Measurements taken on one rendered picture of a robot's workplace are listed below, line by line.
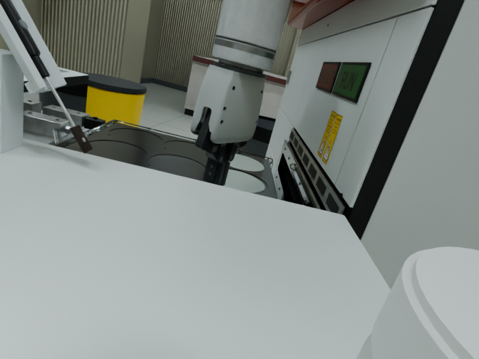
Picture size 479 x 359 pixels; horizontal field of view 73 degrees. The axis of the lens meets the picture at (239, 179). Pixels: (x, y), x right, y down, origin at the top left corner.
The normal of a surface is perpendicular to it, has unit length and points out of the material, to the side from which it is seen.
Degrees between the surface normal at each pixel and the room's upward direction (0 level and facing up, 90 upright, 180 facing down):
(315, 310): 0
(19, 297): 0
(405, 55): 90
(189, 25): 90
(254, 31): 90
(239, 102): 91
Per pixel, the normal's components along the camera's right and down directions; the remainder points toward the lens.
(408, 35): -0.97, -0.23
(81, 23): -0.18, 0.30
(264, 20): 0.32, 0.40
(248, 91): 0.76, 0.40
